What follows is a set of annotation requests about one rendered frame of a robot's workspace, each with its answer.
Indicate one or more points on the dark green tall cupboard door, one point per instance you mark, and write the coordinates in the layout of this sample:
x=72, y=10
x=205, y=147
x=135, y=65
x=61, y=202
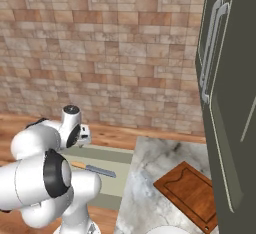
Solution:
x=238, y=78

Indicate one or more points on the dark green narrow cupboard door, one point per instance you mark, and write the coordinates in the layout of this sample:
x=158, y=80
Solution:
x=201, y=51

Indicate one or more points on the brown wooden cutting board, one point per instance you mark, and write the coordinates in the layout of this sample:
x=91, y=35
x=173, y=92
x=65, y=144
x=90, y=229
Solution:
x=190, y=191

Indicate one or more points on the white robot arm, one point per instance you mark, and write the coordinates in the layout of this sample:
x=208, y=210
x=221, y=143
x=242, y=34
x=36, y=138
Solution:
x=33, y=178

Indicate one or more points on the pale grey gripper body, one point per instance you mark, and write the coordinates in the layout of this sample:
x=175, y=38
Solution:
x=85, y=140

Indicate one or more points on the olive green open drawer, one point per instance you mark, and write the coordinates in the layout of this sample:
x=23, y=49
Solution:
x=116, y=174

